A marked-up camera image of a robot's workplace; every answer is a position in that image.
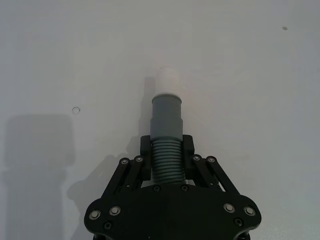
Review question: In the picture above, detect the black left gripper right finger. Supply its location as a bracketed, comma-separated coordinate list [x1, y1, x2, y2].
[181, 134, 241, 196]

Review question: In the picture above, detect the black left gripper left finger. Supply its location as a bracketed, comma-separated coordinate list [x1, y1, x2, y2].
[104, 135, 153, 196]

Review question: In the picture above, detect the grey ribbed hose white tip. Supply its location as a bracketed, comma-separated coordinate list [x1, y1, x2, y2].
[149, 66, 186, 186]

